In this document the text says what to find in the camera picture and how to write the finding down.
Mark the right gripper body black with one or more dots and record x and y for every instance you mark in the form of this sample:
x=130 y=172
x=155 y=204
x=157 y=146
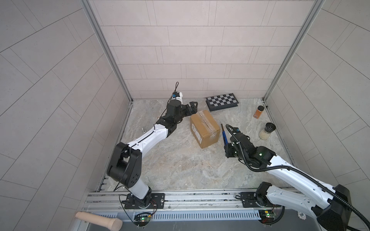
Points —
x=240 y=155

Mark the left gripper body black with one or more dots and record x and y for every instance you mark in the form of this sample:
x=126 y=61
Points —
x=181 y=113

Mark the blue utility knife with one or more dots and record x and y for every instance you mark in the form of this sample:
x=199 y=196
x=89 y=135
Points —
x=224 y=135

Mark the brown cardboard express box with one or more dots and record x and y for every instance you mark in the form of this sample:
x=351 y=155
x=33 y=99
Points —
x=204 y=128

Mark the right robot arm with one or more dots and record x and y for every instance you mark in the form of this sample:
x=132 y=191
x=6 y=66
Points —
x=328 y=204

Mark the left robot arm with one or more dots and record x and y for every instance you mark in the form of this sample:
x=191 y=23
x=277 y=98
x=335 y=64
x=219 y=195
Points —
x=126 y=162

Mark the black white chessboard box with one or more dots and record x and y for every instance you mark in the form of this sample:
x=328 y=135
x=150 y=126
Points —
x=220 y=102

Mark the white spice jar black lid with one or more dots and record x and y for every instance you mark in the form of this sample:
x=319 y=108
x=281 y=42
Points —
x=267 y=130

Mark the orange spice bottle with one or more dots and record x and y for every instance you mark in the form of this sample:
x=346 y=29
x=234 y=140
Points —
x=258 y=111

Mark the right green circuit board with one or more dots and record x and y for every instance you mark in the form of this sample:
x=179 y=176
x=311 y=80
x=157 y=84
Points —
x=267 y=216

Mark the green circuit board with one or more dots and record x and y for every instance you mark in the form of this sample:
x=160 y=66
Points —
x=267 y=216
x=143 y=217

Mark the white round sticker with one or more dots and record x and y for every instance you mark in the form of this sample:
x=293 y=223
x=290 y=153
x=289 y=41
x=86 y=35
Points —
x=301 y=215

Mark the left green circuit board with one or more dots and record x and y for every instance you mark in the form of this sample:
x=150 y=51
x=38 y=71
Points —
x=143 y=217

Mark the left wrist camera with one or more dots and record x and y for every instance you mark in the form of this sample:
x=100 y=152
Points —
x=176 y=95

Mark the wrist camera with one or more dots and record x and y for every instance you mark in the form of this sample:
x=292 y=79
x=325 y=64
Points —
x=235 y=130
x=176 y=95

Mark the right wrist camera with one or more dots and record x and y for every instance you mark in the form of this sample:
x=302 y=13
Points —
x=235 y=130

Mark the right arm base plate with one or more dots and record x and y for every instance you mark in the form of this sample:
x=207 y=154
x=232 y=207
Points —
x=251 y=199

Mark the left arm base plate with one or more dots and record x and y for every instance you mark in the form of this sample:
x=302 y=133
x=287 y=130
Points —
x=154 y=201

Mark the aluminium mounting rail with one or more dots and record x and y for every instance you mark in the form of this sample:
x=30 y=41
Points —
x=188 y=200

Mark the wooden handle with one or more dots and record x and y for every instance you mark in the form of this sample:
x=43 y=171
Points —
x=113 y=224

